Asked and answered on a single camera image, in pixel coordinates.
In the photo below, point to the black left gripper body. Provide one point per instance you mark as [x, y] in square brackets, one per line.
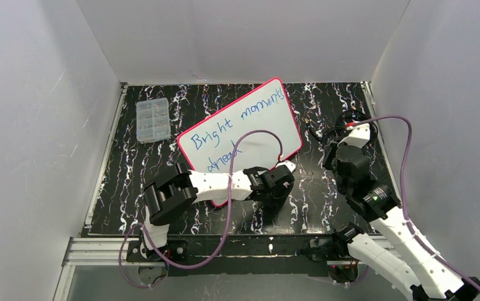
[279, 182]

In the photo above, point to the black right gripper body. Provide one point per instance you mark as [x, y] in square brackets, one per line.
[331, 138]

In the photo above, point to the pink framed whiteboard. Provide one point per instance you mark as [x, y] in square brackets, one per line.
[249, 132]

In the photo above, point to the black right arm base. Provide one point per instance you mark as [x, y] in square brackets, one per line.
[342, 268]

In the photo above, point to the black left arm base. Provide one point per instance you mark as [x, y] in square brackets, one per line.
[169, 249]

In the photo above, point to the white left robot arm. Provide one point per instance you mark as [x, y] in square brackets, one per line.
[168, 197]

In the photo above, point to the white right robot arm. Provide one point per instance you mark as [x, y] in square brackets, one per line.
[417, 271]

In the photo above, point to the clear plastic compartment box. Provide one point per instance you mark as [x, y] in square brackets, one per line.
[153, 120]

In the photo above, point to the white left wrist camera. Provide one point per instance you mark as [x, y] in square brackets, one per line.
[291, 166]

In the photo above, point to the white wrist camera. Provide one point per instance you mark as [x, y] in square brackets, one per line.
[291, 166]
[357, 135]

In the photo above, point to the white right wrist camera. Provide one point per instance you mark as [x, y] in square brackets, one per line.
[357, 135]

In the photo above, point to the aluminium front frame rail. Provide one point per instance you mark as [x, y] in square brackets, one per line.
[109, 250]

